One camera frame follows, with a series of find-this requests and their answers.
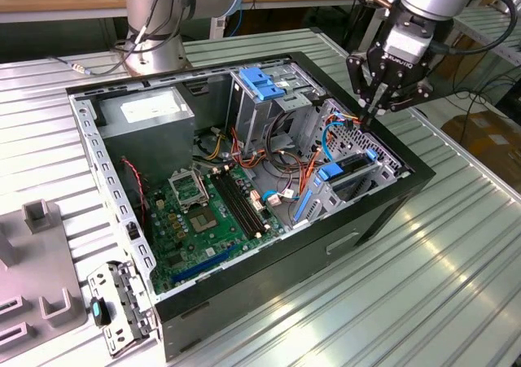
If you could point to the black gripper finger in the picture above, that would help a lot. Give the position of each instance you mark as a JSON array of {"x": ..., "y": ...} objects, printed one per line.
[
  {"x": 411, "y": 98},
  {"x": 356, "y": 74}
]

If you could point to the hard disk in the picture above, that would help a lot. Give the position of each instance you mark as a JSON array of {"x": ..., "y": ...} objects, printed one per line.
[{"x": 329, "y": 171}]

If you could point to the grey metal disk bay cage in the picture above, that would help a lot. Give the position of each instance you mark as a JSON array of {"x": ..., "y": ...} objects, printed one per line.
[{"x": 325, "y": 198}]

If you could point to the large cardboard box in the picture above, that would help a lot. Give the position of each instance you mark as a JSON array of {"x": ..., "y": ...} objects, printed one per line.
[{"x": 488, "y": 139}]

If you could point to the blue drive cage latch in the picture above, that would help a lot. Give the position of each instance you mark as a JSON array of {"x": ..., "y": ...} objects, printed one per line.
[{"x": 258, "y": 84}]

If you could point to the grey optical drive cage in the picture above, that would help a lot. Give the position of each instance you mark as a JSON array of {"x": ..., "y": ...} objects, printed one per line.
[{"x": 252, "y": 119}]

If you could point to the black RAM slot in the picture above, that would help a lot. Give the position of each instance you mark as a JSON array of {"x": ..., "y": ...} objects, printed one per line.
[
  {"x": 241, "y": 203},
  {"x": 246, "y": 200},
  {"x": 236, "y": 205},
  {"x": 231, "y": 207}
]

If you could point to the CPU socket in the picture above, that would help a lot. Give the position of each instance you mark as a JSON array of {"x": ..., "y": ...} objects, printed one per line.
[{"x": 202, "y": 220}]

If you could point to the grey power supply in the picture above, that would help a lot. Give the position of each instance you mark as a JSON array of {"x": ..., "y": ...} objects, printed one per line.
[{"x": 146, "y": 139}]

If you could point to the blue expansion slot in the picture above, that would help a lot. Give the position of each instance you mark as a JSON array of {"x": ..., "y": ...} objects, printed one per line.
[{"x": 203, "y": 263}]

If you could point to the green motherboard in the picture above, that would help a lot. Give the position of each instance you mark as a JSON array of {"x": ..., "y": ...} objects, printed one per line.
[{"x": 191, "y": 257}]

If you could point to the black PC case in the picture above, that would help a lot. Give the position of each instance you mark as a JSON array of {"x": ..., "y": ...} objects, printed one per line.
[{"x": 228, "y": 285}]

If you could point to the black latch blue stripe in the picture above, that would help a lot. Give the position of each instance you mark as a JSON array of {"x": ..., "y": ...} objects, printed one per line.
[{"x": 97, "y": 312}]

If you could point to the grey parts rack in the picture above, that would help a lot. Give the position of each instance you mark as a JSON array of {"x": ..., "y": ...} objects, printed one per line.
[{"x": 36, "y": 261}]

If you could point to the small black case switch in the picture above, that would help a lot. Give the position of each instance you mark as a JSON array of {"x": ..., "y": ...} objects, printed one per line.
[{"x": 131, "y": 229}]

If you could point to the metal expansion bracket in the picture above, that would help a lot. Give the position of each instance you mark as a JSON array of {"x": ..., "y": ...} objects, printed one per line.
[{"x": 122, "y": 302}]

